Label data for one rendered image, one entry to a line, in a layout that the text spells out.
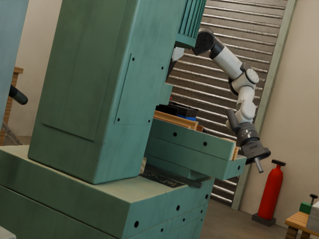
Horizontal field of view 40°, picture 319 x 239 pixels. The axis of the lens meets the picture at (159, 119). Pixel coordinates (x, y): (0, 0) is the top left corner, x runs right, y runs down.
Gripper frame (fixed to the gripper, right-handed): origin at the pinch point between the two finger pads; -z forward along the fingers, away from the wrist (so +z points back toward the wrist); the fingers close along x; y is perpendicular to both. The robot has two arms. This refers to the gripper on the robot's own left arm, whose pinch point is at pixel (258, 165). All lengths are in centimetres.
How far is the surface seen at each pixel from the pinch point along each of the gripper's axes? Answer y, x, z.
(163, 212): 61, 27, -28
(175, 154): 52, 22, -9
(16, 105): -192, 235, 249
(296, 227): -67, -6, -12
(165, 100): 52, 20, 11
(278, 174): -228, -14, 77
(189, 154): 52, 18, -10
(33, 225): 76, 56, -26
